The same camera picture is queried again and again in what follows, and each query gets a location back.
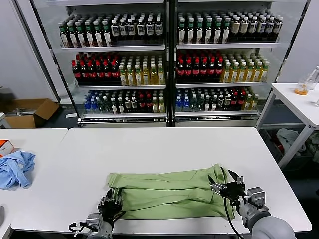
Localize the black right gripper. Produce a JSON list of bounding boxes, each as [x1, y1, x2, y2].
[[207, 170, 246, 200]]

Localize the greenish crumpled cloth pile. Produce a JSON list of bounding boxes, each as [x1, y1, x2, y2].
[[306, 133, 319, 160]]

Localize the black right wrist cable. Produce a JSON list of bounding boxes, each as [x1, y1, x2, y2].
[[223, 196, 244, 239]]

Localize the green cap dark tea bottle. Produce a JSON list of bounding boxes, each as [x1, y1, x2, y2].
[[102, 20, 113, 47], [186, 18, 196, 45], [222, 17, 232, 44], [204, 17, 214, 45], [213, 17, 223, 44], [84, 21, 95, 48], [93, 21, 104, 48], [75, 21, 86, 48], [177, 18, 187, 45], [195, 17, 205, 45], [67, 21, 77, 48], [59, 22, 69, 48]]

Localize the glass door beverage cabinet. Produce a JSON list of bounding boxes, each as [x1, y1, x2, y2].
[[14, 0, 173, 128], [169, 0, 312, 128]]

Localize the dark bulky object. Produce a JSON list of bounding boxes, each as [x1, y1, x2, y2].
[[0, 87, 15, 107]]

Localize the white cap navy label bottle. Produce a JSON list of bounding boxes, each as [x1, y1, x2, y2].
[[265, 16, 276, 41], [119, 19, 129, 40], [249, 16, 259, 42], [155, 18, 164, 40], [137, 18, 147, 40], [146, 18, 156, 40], [273, 15, 284, 41], [257, 16, 267, 41], [111, 19, 121, 40], [127, 19, 138, 40]]

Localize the light green polo shirt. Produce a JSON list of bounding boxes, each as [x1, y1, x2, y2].
[[106, 163, 236, 221]]

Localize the dark storage crate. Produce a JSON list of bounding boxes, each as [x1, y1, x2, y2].
[[259, 129, 285, 162]]

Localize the clear white cap bottle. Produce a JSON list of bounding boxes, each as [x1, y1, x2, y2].
[[307, 65, 319, 90]]

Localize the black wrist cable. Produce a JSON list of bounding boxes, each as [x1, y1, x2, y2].
[[112, 211, 127, 222], [223, 196, 244, 239]]

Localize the white cap beige label bottle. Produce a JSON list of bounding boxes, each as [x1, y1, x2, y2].
[[240, 16, 250, 42], [230, 17, 241, 42]]

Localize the yellow juice bottle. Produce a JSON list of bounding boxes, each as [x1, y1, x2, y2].
[[151, 63, 160, 85], [127, 65, 136, 86], [135, 64, 144, 86], [260, 61, 271, 82], [253, 61, 263, 83], [246, 61, 255, 83], [231, 62, 240, 83], [143, 64, 152, 86], [238, 61, 248, 83], [119, 65, 128, 86], [222, 62, 233, 83], [158, 63, 166, 85]]

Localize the orange and white box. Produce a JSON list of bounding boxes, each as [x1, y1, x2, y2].
[[0, 140, 20, 158]]

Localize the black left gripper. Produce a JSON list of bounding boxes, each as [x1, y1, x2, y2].
[[99, 189, 123, 222]]

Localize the open brown cardboard box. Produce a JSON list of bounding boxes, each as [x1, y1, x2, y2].
[[1, 98, 61, 129]]

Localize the white side table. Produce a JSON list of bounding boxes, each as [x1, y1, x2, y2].
[[256, 82, 319, 170]]

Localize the pale grey crumpled cloth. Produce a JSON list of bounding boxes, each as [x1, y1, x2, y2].
[[276, 128, 307, 156]]

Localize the crumpled light blue shirt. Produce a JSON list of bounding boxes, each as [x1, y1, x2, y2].
[[0, 150, 36, 191]]

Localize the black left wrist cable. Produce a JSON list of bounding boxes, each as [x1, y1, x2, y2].
[[112, 211, 127, 222]]

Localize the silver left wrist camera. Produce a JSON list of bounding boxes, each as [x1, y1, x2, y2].
[[86, 213, 104, 231]]

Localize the metal parts in carton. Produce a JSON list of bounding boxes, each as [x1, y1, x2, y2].
[[5, 107, 35, 117]]

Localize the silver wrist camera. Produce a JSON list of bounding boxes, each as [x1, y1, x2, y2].
[[246, 187, 267, 209], [86, 213, 104, 231]]

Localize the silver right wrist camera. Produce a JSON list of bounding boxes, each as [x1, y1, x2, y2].
[[246, 187, 267, 209]]

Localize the glass beaker orange liquid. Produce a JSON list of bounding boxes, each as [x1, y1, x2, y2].
[[294, 76, 310, 95]]

